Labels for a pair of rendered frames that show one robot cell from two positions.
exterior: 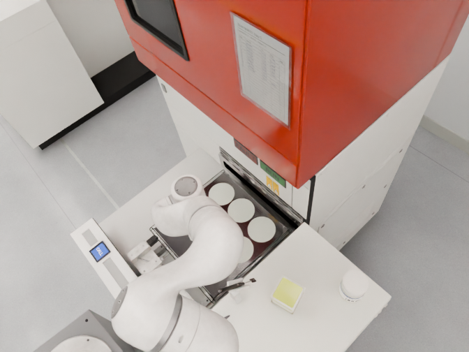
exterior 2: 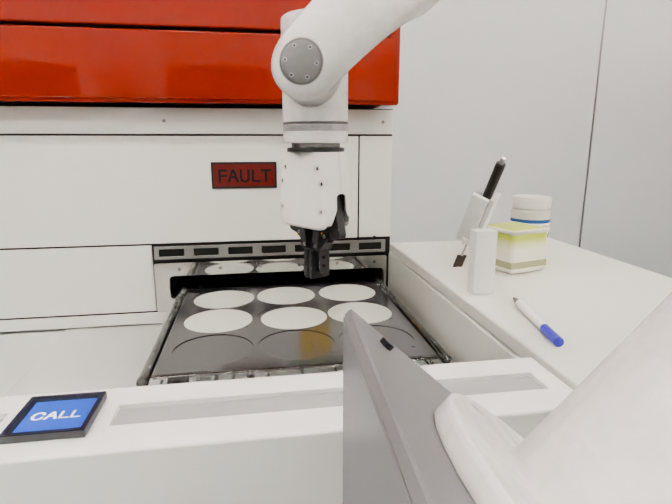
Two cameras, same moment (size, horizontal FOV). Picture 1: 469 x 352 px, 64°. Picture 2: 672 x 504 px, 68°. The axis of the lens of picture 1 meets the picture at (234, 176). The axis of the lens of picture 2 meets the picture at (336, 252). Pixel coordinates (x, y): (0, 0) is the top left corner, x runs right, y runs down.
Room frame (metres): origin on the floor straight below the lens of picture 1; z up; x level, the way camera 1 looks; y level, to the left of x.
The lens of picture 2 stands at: (0.25, 0.73, 1.16)
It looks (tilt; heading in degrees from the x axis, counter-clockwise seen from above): 13 degrees down; 293
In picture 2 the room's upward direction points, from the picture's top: straight up
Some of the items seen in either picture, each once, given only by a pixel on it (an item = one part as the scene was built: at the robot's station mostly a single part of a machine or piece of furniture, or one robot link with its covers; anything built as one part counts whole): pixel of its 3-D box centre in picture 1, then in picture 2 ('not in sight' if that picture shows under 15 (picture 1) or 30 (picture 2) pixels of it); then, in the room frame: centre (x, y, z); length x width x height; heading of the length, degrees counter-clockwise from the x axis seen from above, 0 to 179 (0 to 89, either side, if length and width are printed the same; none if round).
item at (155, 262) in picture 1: (151, 267); not in sight; (0.50, 0.35, 0.89); 0.08 x 0.03 x 0.03; 122
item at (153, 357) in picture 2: (188, 199); (167, 326); (0.75, 0.19, 0.90); 0.37 x 0.01 x 0.01; 122
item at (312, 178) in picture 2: not in sight; (316, 183); (0.53, 0.13, 1.11); 0.10 x 0.07 x 0.11; 154
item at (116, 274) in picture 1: (128, 286); (243, 482); (0.46, 0.43, 0.89); 0.55 x 0.09 x 0.14; 32
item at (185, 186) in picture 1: (189, 199); (314, 69); (0.53, 0.13, 1.25); 0.09 x 0.08 x 0.13; 108
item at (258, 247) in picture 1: (219, 229); (290, 317); (0.59, 0.09, 0.90); 0.34 x 0.34 x 0.01; 32
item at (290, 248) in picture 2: (258, 181); (273, 249); (0.72, -0.08, 0.96); 0.44 x 0.01 x 0.02; 32
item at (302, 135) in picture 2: not in sight; (314, 135); (0.53, 0.13, 1.17); 0.09 x 0.08 x 0.03; 154
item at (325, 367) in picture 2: (180, 262); (302, 371); (0.50, 0.25, 0.90); 0.38 x 0.01 x 0.01; 32
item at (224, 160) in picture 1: (258, 191); (274, 282); (0.72, -0.08, 0.89); 0.44 x 0.02 x 0.10; 32
